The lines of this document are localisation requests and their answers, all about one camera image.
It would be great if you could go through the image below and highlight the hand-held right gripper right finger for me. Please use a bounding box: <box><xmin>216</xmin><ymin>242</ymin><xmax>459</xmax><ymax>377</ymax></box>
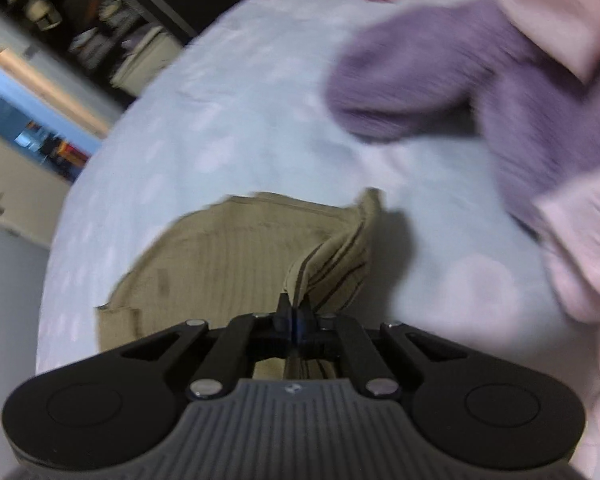
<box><xmin>293</xmin><ymin>296</ymin><xmax>468</xmax><ymax>401</ymax></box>

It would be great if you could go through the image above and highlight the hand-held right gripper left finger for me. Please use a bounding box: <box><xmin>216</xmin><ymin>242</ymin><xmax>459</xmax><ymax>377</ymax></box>
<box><xmin>121</xmin><ymin>292</ymin><xmax>294</xmax><ymax>402</ymax></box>

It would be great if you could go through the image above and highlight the beige striped garment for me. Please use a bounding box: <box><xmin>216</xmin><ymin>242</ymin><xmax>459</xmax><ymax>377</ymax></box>
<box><xmin>96</xmin><ymin>187</ymin><xmax>383</xmax><ymax>381</ymax></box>

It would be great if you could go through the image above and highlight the light blue spotted bedsheet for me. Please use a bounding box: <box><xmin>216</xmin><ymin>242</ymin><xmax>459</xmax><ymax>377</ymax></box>
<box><xmin>35</xmin><ymin>0</ymin><xmax>600</xmax><ymax>376</ymax></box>

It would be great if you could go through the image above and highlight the beige cabinet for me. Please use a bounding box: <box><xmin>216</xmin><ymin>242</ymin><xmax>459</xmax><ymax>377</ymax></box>
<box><xmin>0</xmin><ymin>127</ymin><xmax>73</xmax><ymax>248</ymax></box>

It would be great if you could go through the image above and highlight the purple knit sweater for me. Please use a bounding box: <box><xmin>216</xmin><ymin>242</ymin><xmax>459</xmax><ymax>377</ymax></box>
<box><xmin>326</xmin><ymin>0</ymin><xmax>600</xmax><ymax>233</ymax></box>

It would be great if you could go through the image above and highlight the light pink garment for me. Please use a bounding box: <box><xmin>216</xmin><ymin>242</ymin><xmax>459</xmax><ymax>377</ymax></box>
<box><xmin>472</xmin><ymin>0</ymin><xmax>600</xmax><ymax>480</ymax></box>

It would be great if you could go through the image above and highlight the white storage box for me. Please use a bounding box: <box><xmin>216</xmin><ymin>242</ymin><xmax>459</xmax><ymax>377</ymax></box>
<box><xmin>111</xmin><ymin>27</ymin><xmax>183</xmax><ymax>96</ymax></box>

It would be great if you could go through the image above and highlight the blue bookshelf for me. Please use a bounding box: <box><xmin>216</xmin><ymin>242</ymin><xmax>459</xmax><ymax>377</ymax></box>
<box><xmin>0</xmin><ymin>40</ymin><xmax>103</xmax><ymax>183</ymax></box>

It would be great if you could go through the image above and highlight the dark metal shelf rack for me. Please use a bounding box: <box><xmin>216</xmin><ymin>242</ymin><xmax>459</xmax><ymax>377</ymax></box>
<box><xmin>0</xmin><ymin>0</ymin><xmax>281</xmax><ymax>111</ymax></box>

